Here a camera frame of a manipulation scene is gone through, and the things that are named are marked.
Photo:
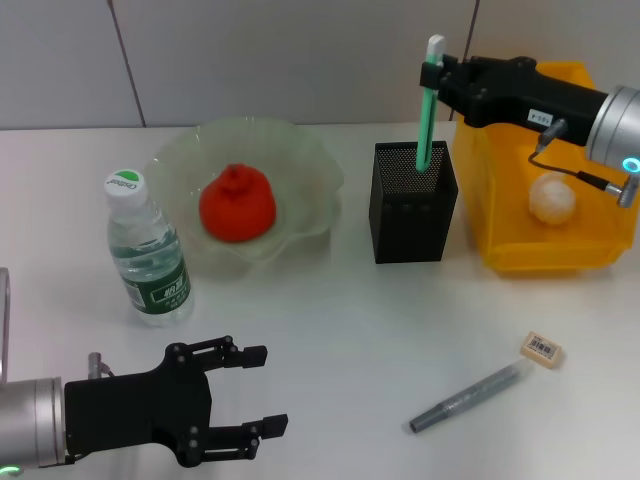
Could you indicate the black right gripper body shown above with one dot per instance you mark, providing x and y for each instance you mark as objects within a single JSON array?
[{"x": 510, "y": 95}]

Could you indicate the orange fruit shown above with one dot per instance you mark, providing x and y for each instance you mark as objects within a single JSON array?
[{"x": 237, "y": 205}]

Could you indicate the green utility knife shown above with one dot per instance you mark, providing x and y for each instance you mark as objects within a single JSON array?
[{"x": 425, "y": 135}]

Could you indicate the black mesh pen holder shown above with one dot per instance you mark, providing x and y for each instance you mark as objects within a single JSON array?
[{"x": 412, "y": 215}]

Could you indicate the yellow plastic storage bin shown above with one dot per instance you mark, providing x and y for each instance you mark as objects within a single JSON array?
[{"x": 510, "y": 210}]

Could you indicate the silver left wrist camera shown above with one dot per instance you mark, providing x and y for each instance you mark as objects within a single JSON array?
[{"x": 4, "y": 325}]

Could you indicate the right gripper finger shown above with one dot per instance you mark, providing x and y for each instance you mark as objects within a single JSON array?
[
  {"x": 448, "y": 64},
  {"x": 425, "y": 76}
]

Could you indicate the clear glass fruit plate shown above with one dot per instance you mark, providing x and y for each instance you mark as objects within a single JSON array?
[{"x": 310, "y": 165}]

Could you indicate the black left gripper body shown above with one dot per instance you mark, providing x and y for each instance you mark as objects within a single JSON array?
[{"x": 130, "y": 415}]

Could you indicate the water bottle with green label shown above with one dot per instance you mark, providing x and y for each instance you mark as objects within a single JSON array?
[{"x": 150, "y": 250}]

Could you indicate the grey marker pen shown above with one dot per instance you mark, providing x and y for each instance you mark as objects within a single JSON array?
[{"x": 465, "y": 395}]

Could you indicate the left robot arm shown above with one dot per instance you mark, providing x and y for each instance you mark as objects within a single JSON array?
[{"x": 30, "y": 425}]

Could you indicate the white paper ball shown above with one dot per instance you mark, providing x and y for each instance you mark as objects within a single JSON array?
[{"x": 552, "y": 200}]

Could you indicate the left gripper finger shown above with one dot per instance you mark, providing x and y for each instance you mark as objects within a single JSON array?
[
  {"x": 272, "y": 426},
  {"x": 252, "y": 357}
]

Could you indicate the beige eraser with barcode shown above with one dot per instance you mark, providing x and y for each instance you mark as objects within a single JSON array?
[{"x": 542, "y": 350}]

